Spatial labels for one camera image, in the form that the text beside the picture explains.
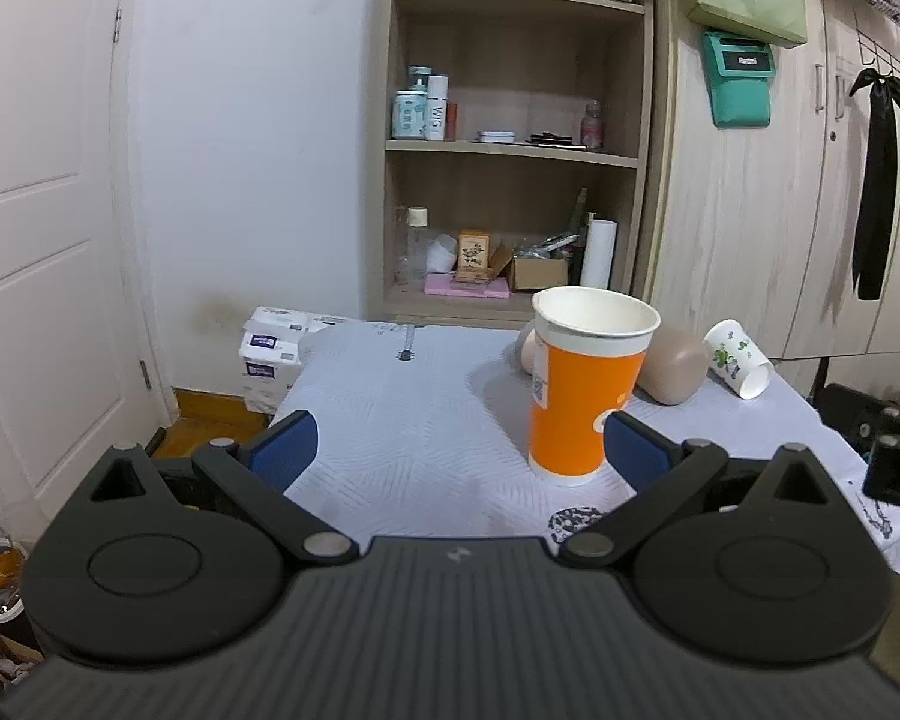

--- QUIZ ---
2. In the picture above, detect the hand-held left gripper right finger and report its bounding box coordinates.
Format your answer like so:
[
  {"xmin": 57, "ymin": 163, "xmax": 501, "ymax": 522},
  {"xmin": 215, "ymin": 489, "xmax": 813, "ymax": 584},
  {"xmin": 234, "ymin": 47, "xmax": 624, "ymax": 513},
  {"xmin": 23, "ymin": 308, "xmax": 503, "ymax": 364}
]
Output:
[{"xmin": 559, "ymin": 411, "xmax": 841, "ymax": 568}]

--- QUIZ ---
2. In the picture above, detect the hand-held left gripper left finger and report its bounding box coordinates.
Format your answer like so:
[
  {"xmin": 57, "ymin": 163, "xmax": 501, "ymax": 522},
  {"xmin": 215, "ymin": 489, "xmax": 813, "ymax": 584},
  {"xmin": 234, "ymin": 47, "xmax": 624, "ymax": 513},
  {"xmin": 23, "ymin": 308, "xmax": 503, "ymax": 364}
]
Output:
[{"xmin": 71, "ymin": 409, "xmax": 361, "ymax": 567}]

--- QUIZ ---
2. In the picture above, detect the orange paper cup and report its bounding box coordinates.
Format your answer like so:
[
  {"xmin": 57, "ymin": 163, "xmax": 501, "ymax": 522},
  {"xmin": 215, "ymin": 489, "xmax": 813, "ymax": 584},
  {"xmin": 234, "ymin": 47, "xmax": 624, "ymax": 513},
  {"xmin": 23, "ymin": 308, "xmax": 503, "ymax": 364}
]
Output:
[{"xmin": 528, "ymin": 286, "xmax": 661, "ymax": 487}]

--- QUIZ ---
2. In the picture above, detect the beige plastic cup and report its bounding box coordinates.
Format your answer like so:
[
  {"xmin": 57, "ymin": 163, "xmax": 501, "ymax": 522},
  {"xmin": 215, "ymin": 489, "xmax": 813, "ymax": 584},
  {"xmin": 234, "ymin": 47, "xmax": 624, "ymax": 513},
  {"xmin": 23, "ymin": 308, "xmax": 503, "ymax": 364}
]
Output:
[
  {"xmin": 637, "ymin": 325, "xmax": 710, "ymax": 407},
  {"xmin": 514, "ymin": 319, "xmax": 542, "ymax": 377}
]

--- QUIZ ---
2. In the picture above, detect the white floral paper cup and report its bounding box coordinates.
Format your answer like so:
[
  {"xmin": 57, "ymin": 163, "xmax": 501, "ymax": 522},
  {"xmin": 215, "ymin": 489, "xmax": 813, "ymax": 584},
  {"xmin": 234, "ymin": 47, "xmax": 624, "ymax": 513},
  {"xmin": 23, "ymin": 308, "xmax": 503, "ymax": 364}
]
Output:
[{"xmin": 703, "ymin": 319, "xmax": 774, "ymax": 401}]

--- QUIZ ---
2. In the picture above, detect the white purple tissue pack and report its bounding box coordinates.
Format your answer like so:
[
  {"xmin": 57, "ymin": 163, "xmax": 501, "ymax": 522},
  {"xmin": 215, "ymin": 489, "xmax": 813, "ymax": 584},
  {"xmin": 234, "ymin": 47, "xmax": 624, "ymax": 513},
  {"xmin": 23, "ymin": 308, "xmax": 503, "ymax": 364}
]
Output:
[{"xmin": 238, "ymin": 306, "xmax": 362, "ymax": 415}]

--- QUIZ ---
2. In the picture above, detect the white patterned tablecloth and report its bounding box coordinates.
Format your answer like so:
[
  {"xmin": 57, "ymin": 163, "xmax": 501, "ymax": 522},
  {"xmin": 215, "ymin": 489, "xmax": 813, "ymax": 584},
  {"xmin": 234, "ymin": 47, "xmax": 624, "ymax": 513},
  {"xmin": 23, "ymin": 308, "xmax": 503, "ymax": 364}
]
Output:
[{"xmin": 268, "ymin": 317, "xmax": 900, "ymax": 578}]

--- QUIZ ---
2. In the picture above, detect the white paper roll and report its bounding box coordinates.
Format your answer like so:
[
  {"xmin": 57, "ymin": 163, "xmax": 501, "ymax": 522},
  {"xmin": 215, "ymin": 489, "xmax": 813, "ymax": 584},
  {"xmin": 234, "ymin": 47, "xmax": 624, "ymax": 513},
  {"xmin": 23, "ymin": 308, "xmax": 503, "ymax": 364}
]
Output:
[{"xmin": 580, "ymin": 219, "xmax": 619, "ymax": 290}]

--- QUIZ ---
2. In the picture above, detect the open cardboard box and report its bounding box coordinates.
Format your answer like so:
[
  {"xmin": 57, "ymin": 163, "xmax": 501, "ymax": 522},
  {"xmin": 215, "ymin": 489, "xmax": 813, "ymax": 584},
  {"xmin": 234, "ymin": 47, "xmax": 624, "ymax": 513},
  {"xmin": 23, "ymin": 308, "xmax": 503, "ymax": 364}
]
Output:
[{"xmin": 489, "ymin": 241, "xmax": 571, "ymax": 292}]

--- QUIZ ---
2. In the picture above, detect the clear bottle cream cap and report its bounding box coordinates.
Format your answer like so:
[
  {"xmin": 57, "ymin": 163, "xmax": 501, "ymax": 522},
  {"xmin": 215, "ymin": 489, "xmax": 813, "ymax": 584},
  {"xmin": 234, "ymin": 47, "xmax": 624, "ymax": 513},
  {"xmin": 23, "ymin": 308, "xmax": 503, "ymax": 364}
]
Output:
[{"xmin": 403, "ymin": 206, "xmax": 430, "ymax": 288}]

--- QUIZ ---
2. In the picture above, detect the pink flat box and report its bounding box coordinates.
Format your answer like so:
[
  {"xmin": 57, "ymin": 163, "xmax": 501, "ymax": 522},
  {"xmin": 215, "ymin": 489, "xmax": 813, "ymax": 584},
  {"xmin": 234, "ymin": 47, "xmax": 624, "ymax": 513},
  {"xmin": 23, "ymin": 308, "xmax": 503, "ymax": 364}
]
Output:
[{"xmin": 424, "ymin": 272, "xmax": 512, "ymax": 300}]

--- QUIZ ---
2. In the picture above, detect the yellow floral box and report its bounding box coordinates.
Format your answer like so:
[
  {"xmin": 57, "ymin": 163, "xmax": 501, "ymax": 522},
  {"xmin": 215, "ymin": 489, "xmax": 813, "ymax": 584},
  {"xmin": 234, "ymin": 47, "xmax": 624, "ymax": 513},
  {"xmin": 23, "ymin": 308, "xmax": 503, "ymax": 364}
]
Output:
[{"xmin": 455, "ymin": 231, "xmax": 492, "ymax": 284}]

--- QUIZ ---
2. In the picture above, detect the light wooden wardrobe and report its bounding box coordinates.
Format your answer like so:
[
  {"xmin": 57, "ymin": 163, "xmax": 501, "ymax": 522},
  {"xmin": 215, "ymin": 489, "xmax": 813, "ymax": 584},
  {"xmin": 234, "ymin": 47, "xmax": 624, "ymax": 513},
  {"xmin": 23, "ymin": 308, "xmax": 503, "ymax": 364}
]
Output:
[{"xmin": 643, "ymin": 0, "xmax": 900, "ymax": 362}]

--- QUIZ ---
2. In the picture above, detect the black ribbon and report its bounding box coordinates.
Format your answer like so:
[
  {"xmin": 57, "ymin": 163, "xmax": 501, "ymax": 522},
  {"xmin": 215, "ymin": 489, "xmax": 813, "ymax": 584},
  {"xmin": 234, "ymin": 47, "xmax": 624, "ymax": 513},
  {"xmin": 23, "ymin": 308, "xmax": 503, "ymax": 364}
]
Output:
[{"xmin": 848, "ymin": 68, "xmax": 900, "ymax": 302}]

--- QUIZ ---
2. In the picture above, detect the wooden bookshelf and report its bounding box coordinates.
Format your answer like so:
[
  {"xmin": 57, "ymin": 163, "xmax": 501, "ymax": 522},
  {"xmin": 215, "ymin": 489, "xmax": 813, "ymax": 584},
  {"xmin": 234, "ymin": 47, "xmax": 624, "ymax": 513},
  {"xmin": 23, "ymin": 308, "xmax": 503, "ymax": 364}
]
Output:
[{"xmin": 366, "ymin": 0, "xmax": 658, "ymax": 329}]

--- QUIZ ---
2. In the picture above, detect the white door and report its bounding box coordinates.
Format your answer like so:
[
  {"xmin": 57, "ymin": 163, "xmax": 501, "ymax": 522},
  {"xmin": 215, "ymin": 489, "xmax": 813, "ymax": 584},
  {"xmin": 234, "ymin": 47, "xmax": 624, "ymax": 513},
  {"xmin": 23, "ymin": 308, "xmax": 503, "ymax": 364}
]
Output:
[{"xmin": 0, "ymin": 0, "xmax": 177, "ymax": 541}]

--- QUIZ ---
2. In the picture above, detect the teal white pump bottle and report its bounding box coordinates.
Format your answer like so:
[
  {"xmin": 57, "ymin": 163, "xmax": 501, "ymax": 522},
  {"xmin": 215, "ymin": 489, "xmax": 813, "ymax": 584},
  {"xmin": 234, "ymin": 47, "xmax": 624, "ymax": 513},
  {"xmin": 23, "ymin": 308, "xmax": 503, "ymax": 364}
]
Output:
[{"xmin": 392, "ymin": 66, "xmax": 431, "ymax": 140}]

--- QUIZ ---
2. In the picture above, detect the teal wall device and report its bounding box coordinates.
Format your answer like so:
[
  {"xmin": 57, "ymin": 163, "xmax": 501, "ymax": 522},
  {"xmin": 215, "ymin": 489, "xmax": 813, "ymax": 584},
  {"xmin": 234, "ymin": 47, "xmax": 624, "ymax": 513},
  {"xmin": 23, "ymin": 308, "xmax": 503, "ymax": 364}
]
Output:
[{"xmin": 702, "ymin": 29, "xmax": 776, "ymax": 128}]

